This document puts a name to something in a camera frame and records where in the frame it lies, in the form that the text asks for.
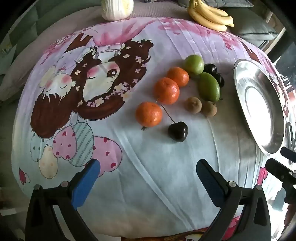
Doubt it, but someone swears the cartoon printed blanket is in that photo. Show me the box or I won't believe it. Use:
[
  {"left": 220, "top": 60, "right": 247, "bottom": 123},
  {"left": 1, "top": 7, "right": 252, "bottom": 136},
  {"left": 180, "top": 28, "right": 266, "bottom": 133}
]
[{"left": 11, "top": 16, "right": 296, "bottom": 238}]

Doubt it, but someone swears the yellow banana bunch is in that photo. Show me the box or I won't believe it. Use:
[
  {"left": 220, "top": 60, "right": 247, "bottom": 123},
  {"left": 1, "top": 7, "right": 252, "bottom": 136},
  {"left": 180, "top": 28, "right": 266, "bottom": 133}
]
[{"left": 187, "top": 0, "right": 234, "bottom": 32}]

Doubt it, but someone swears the napa cabbage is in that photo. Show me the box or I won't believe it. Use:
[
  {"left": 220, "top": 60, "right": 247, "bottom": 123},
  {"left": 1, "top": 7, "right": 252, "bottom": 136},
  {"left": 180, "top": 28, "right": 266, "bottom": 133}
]
[{"left": 101, "top": 0, "right": 134, "bottom": 21}]

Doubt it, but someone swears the grey green pillow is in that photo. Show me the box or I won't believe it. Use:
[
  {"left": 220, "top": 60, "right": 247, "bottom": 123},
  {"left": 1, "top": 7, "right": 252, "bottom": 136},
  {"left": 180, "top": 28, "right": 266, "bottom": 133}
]
[{"left": 203, "top": 0, "right": 279, "bottom": 42}]

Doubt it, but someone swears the oblong green jujube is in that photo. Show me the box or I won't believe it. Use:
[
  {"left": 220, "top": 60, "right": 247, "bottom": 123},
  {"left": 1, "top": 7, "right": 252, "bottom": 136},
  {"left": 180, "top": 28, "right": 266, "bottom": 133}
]
[{"left": 198, "top": 72, "right": 221, "bottom": 102}]

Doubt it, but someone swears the round metal plate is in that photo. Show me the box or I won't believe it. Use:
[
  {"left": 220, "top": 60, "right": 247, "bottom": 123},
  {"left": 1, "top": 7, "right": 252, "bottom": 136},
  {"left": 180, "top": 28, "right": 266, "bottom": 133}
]
[{"left": 233, "top": 59, "right": 286, "bottom": 156}]

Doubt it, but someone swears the dark cherry with long stem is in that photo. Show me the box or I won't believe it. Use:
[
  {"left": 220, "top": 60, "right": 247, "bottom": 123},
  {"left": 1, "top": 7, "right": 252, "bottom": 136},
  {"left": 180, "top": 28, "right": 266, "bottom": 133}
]
[{"left": 161, "top": 104, "right": 188, "bottom": 142}]

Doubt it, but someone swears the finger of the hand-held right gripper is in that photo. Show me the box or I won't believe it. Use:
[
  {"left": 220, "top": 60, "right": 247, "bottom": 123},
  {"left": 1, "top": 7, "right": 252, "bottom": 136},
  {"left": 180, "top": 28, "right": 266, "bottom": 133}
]
[
  {"left": 280, "top": 147, "right": 296, "bottom": 161},
  {"left": 265, "top": 159, "right": 296, "bottom": 183}
]

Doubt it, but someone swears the green quilted sofa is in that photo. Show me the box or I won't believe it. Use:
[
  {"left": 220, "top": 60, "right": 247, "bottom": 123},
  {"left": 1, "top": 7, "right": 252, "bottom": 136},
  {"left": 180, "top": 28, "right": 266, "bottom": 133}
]
[{"left": 0, "top": 0, "right": 104, "bottom": 77}]

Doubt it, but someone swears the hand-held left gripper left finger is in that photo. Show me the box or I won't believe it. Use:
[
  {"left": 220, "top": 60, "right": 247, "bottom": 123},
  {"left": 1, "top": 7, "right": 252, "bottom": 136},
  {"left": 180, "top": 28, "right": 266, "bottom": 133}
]
[{"left": 25, "top": 158, "right": 101, "bottom": 241}]

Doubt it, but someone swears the round green jujube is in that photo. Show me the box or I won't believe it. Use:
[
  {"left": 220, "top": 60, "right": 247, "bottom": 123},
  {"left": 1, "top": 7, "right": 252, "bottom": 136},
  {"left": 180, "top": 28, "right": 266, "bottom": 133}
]
[{"left": 184, "top": 54, "right": 205, "bottom": 76}]

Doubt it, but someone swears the brown longan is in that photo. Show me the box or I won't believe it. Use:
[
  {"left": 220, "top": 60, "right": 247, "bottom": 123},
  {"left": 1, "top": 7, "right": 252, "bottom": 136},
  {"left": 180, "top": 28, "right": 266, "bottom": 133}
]
[
  {"left": 184, "top": 97, "right": 202, "bottom": 114},
  {"left": 201, "top": 101, "right": 218, "bottom": 117}
]

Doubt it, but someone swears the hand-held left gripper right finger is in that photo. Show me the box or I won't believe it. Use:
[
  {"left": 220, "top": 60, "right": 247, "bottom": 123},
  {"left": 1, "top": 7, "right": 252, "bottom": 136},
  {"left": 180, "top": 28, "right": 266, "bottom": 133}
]
[{"left": 196, "top": 159, "right": 271, "bottom": 241}]

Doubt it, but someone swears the small orange tangerine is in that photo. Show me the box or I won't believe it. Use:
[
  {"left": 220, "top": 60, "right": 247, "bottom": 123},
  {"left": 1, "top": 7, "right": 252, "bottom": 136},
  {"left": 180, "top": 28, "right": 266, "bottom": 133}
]
[{"left": 166, "top": 67, "right": 189, "bottom": 88}]

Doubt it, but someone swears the mauve bed sheet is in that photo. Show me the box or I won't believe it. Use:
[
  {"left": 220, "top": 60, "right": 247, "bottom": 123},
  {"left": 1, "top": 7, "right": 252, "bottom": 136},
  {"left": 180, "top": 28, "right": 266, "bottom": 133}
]
[{"left": 0, "top": 2, "right": 197, "bottom": 102}]

